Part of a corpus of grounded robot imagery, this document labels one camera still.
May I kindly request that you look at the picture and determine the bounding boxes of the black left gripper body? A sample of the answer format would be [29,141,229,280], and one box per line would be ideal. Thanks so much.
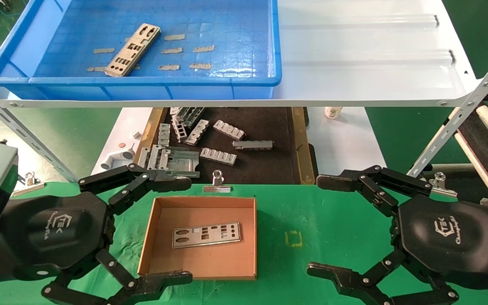
[0,191,115,285]

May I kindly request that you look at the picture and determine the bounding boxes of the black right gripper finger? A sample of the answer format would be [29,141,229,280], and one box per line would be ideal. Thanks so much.
[316,165,433,219]
[307,250,459,305]

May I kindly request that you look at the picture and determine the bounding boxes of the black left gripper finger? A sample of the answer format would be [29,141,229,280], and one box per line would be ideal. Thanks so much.
[78,163,192,215]
[42,249,194,305]

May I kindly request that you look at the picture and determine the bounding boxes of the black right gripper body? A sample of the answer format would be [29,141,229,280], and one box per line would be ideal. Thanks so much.
[396,195,488,293]

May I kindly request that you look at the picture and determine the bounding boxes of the perforated metal plate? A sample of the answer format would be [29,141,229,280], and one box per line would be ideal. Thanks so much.
[172,222,241,249]
[105,23,161,77]

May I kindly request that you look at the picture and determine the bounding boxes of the brown cardboard box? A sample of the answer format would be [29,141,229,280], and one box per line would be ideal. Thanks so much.
[137,196,257,281]

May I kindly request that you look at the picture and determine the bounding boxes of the black tray with wooden rim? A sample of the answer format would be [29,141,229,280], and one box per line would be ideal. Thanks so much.
[126,107,319,185]

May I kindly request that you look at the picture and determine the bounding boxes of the blue plastic tray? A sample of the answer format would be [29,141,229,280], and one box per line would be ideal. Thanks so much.
[0,0,282,101]

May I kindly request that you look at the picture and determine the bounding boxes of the silver binder clip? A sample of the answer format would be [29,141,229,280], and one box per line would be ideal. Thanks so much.
[202,169,232,193]
[17,172,44,197]
[425,172,458,198]

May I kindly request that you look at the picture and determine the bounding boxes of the green tablecloth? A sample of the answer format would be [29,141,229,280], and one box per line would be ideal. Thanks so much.
[0,182,488,305]

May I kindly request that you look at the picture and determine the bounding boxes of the ladder-shaped metal part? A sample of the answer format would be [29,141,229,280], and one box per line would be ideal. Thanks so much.
[171,116,187,143]

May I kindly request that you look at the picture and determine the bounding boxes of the white plastic pipe fitting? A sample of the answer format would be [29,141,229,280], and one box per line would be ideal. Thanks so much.
[100,144,135,170]

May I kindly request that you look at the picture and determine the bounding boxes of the grey slotted metal block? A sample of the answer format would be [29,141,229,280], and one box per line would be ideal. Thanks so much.
[200,147,237,166]
[213,120,246,141]

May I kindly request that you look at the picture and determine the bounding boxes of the long grey metal bar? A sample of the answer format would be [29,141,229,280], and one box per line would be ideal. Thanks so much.
[232,140,274,150]

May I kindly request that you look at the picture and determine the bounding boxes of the black board with wooden edge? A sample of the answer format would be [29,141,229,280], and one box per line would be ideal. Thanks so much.
[454,108,488,204]

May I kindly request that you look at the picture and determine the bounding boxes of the white metal shelving rack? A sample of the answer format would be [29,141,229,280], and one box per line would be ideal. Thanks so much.
[0,0,488,185]

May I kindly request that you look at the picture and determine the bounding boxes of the large grey metal frame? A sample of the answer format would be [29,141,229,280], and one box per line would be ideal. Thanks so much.
[137,144,200,179]

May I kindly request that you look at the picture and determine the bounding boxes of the small grey ribbed bracket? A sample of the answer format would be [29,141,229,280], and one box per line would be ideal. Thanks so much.
[158,123,171,147]

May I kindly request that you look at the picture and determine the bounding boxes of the grey slotted metal bracket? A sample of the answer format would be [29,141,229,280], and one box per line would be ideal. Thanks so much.
[183,119,209,146]

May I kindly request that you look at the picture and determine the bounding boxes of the dark grey ladder bracket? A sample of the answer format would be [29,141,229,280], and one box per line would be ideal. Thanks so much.
[176,107,205,128]

